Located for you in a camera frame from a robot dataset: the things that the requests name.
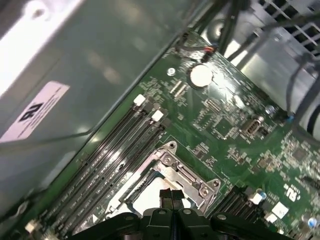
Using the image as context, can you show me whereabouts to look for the green motherboard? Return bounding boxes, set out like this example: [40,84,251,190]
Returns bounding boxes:
[14,32,320,240]

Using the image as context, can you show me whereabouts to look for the silver coin cell battery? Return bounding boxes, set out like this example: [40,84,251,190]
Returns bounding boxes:
[190,64,214,89]

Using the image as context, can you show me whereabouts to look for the white case wall sticker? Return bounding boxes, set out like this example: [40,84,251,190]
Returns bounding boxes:
[0,79,71,144]

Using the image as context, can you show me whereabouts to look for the black RAM slot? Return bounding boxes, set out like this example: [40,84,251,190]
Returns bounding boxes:
[224,191,261,221]
[67,118,173,236]
[53,110,165,237]
[212,186,245,218]
[24,95,146,232]
[42,103,154,236]

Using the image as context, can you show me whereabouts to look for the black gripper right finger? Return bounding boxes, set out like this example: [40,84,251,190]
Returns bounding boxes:
[173,190,302,240]

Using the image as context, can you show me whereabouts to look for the silver CPU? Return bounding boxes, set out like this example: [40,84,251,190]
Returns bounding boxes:
[131,184,165,211]

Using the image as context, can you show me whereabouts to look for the CPU socket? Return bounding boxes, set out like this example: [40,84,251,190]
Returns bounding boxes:
[104,141,223,221]

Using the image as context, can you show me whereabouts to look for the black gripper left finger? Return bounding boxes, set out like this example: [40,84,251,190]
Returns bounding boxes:
[63,189,175,240]

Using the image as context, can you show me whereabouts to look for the open black PC case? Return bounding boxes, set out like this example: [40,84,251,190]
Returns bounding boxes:
[0,0,320,240]

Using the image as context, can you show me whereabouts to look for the metal socket cover frame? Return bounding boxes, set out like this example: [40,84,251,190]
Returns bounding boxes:
[119,149,221,214]

